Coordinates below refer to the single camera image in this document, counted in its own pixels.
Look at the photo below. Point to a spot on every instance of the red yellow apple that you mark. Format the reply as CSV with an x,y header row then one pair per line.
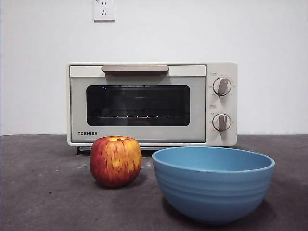
x,y
115,163

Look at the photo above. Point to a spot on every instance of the glass-windowed oven door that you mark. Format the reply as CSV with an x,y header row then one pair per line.
x,y
79,108

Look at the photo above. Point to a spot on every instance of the blue ribbed bowl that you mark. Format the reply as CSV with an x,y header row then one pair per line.
x,y
211,192

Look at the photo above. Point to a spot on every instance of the cream oven dial knob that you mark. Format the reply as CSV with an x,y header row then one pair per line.
x,y
221,122
222,87

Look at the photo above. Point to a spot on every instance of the cream Toshiba toaster oven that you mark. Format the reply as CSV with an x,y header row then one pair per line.
x,y
231,72

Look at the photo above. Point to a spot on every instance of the white wall power socket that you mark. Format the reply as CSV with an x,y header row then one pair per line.
x,y
104,14

